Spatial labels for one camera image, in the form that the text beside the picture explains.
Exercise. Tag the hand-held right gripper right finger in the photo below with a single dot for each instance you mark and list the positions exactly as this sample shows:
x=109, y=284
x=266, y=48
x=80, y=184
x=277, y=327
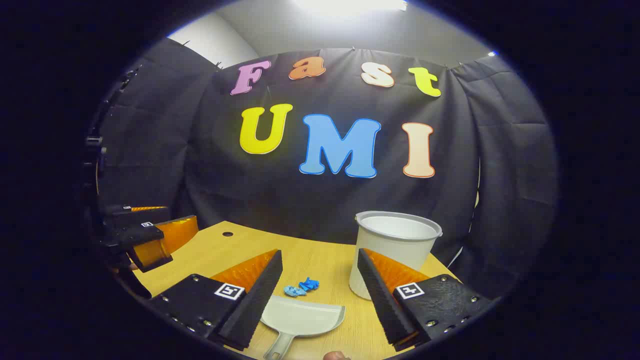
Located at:
x=382, y=305

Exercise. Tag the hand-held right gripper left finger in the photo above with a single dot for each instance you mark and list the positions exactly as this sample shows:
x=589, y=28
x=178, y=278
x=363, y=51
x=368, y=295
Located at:
x=255, y=305

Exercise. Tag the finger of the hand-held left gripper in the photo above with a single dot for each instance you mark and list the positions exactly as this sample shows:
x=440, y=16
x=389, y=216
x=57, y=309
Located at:
x=131, y=235
x=120, y=216

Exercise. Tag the light blue paper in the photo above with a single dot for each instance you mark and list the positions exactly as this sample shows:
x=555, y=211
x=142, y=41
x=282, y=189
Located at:
x=294, y=291

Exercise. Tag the grey plastic dustpan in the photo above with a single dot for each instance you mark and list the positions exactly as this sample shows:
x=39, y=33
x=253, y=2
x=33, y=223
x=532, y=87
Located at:
x=300, y=315

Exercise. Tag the dark blue paper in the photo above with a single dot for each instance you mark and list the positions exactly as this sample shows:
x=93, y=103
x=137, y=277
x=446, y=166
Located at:
x=309, y=284

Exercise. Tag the white plastic garbage bin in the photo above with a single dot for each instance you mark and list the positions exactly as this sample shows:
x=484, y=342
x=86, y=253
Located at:
x=400, y=245

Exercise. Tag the wooden desktop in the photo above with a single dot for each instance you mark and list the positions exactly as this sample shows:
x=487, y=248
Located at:
x=320, y=265

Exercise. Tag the black backdrop cloth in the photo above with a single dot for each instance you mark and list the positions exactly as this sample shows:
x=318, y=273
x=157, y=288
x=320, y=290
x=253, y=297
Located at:
x=300, y=200

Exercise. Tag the ceiling light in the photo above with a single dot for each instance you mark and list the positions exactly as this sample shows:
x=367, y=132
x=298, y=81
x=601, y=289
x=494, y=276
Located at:
x=350, y=4

